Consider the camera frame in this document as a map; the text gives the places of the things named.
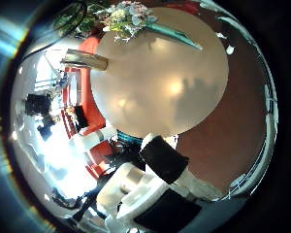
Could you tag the white and orange robot body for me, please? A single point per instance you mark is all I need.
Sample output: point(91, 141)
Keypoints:
point(89, 97)

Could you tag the green leafy potted plant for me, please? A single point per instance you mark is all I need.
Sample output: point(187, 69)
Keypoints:
point(76, 17)

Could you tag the flower bouquet with teal wrap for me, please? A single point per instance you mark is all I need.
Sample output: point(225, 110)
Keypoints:
point(129, 17)

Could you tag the large black monitor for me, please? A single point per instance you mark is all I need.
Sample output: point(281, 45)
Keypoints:
point(38, 104)

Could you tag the red round cushion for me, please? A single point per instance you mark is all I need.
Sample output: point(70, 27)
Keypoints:
point(184, 6)

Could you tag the brass cylinder vase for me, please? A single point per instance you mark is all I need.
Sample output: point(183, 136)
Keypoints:
point(85, 60)

